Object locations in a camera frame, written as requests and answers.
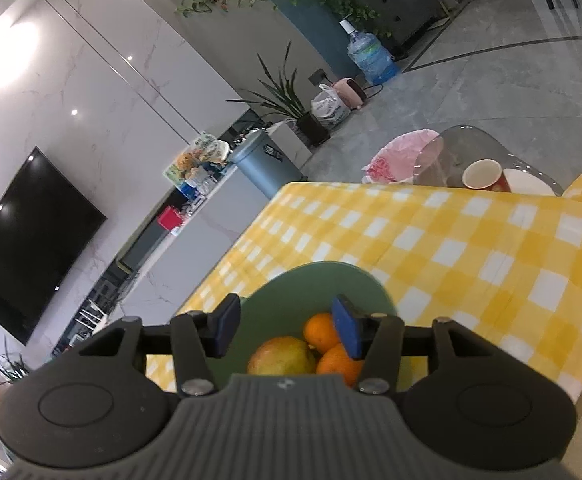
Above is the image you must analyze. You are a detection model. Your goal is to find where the blue water bottle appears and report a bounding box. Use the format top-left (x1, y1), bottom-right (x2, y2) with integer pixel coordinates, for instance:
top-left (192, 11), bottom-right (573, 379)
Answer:
top-left (340, 19), bottom-right (401, 86)

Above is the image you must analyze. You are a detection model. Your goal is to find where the dark cabinet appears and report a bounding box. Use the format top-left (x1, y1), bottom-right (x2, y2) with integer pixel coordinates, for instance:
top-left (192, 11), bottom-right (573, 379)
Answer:
top-left (333, 0), bottom-right (452, 56)

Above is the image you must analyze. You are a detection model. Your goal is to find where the black television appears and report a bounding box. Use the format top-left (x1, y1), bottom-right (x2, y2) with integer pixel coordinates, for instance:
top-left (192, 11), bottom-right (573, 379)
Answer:
top-left (0, 146), bottom-right (108, 346)

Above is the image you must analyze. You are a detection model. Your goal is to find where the plush toy bouquet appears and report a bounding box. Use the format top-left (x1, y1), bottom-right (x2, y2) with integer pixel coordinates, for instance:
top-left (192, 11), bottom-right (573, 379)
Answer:
top-left (163, 131), bottom-right (232, 196)

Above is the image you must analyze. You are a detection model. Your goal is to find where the white plate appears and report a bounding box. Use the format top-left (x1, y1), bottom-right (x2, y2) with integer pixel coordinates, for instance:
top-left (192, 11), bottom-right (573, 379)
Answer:
top-left (502, 169), bottom-right (556, 197)

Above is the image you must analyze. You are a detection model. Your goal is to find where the red box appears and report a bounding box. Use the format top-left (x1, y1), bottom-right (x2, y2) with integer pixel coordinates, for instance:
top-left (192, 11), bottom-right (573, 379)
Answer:
top-left (157, 206), bottom-right (183, 231)

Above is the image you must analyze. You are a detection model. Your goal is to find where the red green apple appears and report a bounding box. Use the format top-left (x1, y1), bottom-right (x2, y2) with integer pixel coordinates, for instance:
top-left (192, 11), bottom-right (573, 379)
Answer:
top-left (247, 336), bottom-right (318, 376)

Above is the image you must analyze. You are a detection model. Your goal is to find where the small orange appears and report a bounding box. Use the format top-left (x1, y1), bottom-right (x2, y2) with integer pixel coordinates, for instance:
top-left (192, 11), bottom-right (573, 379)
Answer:
top-left (303, 312), bottom-right (342, 353)

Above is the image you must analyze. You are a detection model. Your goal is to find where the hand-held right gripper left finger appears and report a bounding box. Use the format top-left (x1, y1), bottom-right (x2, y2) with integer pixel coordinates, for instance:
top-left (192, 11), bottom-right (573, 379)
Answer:
top-left (78, 294), bottom-right (242, 396)

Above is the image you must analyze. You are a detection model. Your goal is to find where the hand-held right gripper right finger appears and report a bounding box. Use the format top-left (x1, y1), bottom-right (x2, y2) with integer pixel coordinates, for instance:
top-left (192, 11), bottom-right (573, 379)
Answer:
top-left (332, 295), bottom-right (506, 396)

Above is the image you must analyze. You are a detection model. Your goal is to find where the white box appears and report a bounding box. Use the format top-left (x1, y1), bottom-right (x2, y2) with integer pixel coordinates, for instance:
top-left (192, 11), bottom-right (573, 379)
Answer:
top-left (266, 120), bottom-right (314, 171)

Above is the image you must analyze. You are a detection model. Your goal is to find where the white router with antennas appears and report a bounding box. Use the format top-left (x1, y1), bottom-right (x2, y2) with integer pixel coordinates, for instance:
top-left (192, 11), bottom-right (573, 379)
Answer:
top-left (76, 305), bottom-right (107, 331)

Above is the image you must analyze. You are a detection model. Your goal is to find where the red paper cup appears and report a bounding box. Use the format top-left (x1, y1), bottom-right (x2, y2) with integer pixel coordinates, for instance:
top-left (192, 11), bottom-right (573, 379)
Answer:
top-left (462, 158), bottom-right (512, 193)

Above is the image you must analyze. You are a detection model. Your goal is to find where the yellow checkered tablecloth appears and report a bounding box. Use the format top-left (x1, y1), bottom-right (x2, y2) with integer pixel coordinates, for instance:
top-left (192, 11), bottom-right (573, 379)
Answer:
top-left (146, 172), bottom-right (582, 403)

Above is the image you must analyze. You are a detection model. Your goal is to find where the thin leafy potted plant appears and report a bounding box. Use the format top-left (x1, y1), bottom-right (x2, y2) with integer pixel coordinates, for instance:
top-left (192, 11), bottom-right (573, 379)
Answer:
top-left (0, 340), bottom-right (34, 386)

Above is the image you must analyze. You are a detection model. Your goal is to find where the green colander bowl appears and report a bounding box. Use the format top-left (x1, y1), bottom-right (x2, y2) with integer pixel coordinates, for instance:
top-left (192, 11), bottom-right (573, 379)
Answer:
top-left (206, 260), bottom-right (429, 391)

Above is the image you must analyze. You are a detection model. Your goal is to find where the long leaf potted plant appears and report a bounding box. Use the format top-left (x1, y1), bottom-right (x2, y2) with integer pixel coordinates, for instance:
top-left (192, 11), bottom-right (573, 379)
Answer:
top-left (226, 42), bottom-right (332, 148)

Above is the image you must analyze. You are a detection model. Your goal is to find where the pink heater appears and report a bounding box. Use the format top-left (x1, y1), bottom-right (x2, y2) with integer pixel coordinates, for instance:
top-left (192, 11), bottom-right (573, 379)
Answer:
top-left (332, 77), bottom-right (367, 111)

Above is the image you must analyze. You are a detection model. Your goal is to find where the pink lined waste bin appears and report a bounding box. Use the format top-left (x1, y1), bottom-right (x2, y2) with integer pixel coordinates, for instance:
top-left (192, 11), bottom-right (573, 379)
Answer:
top-left (362, 129), bottom-right (444, 185)

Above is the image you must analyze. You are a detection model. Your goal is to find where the blue grey trash bin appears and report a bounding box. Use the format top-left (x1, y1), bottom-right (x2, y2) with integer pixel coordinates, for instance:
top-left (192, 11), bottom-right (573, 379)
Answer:
top-left (228, 129), bottom-right (312, 200)

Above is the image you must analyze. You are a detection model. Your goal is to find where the white plastic bag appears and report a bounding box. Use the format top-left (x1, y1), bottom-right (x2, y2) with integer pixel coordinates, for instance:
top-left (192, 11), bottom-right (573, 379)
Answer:
top-left (311, 84), bottom-right (351, 130)

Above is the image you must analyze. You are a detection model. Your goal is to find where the white television console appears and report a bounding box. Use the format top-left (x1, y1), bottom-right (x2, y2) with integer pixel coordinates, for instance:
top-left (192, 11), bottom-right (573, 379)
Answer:
top-left (51, 160), bottom-right (282, 361)

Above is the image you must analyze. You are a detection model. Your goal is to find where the grey glass side table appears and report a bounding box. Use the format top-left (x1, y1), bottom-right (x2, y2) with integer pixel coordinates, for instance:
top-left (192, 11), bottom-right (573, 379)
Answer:
top-left (413, 126), bottom-right (564, 196)

